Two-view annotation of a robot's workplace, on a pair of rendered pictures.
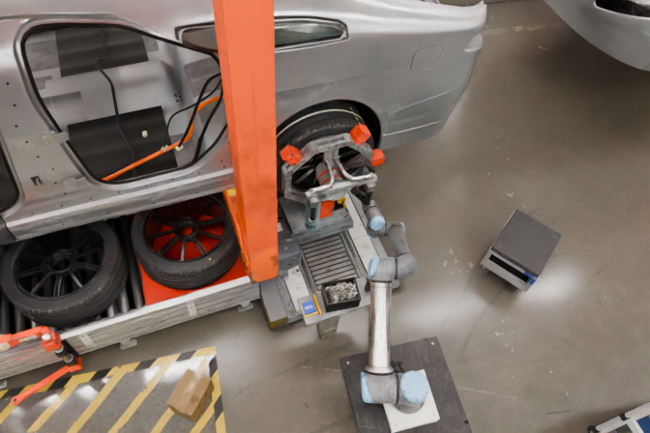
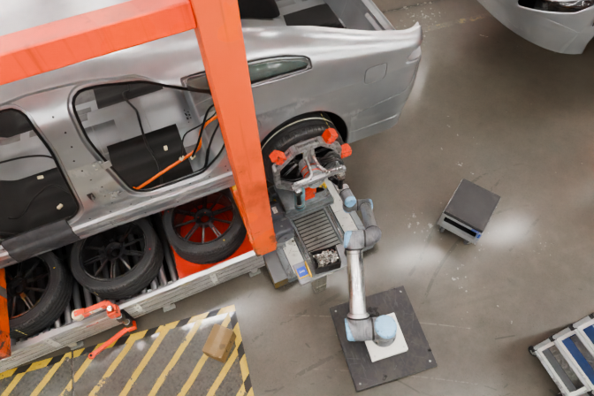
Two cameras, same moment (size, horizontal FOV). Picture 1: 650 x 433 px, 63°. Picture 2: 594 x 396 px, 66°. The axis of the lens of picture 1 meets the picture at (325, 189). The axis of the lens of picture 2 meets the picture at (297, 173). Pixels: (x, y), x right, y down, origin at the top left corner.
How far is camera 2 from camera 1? 41 cm
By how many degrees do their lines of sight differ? 4
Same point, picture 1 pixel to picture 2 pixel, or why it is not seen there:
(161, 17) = (170, 72)
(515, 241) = (462, 204)
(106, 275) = (148, 259)
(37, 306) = (100, 286)
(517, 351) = (470, 291)
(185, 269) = (206, 249)
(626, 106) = (556, 79)
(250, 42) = (234, 98)
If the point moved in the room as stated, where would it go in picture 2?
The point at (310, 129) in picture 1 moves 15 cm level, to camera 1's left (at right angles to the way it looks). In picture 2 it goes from (291, 136) to (270, 136)
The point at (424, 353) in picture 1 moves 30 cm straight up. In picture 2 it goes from (394, 299) to (400, 285)
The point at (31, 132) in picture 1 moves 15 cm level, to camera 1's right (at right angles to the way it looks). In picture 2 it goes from (85, 163) to (109, 164)
